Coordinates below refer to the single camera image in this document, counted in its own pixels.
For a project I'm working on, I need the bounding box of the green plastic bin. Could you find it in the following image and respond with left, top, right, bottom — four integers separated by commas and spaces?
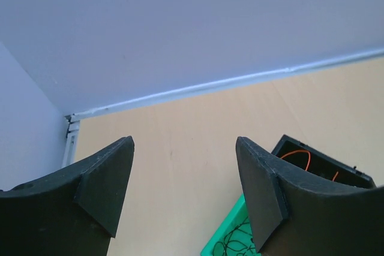
200, 194, 260, 256

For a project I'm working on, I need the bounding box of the orange thin wire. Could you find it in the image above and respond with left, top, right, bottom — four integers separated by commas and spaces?
280, 149, 340, 182

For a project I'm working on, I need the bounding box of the aluminium back rail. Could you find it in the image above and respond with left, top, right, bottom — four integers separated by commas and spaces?
66, 48, 383, 122

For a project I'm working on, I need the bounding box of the aluminium left rail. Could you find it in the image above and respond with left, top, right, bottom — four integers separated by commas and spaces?
61, 115, 80, 168

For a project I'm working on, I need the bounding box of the black thin wire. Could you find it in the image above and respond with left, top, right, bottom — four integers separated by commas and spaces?
213, 216, 258, 256

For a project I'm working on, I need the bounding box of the aluminium rail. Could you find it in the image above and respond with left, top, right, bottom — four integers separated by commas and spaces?
61, 115, 80, 168
66, 48, 383, 122

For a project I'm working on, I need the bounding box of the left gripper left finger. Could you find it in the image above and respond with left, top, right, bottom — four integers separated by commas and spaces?
1, 136, 134, 255

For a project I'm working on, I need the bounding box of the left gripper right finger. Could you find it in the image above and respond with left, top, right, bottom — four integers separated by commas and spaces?
236, 137, 383, 255

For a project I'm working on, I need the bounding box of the black plastic bin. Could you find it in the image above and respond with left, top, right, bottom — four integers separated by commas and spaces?
272, 135, 376, 189

